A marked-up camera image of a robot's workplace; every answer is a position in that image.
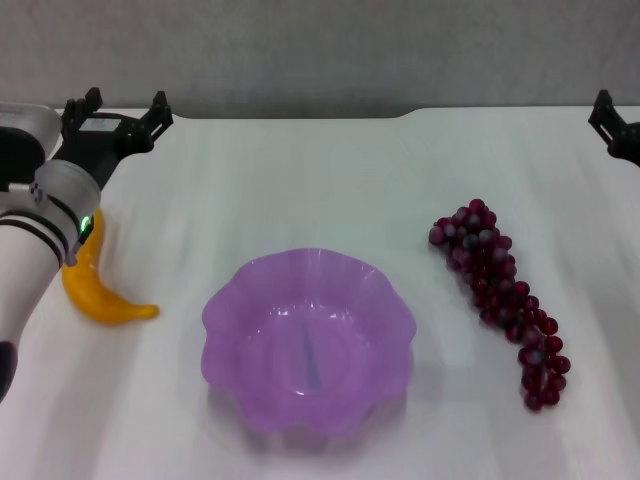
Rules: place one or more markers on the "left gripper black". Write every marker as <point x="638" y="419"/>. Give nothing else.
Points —
<point x="100" y="145"/>

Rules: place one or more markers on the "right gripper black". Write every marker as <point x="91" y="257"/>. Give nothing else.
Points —
<point x="629" y="145"/>

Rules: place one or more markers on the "yellow toy banana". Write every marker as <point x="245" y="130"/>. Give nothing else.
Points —
<point x="92" y="295"/>

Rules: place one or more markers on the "dark red grape bunch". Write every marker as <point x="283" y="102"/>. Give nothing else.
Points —
<point x="492" y="270"/>

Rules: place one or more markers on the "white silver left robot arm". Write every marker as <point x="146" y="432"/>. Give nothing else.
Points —
<point x="30" y="260"/>

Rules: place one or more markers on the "purple wavy plastic plate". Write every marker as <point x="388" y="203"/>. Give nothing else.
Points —
<point x="307" y="345"/>

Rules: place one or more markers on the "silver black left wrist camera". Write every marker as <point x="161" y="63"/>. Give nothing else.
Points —
<point x="25" y="120"/>

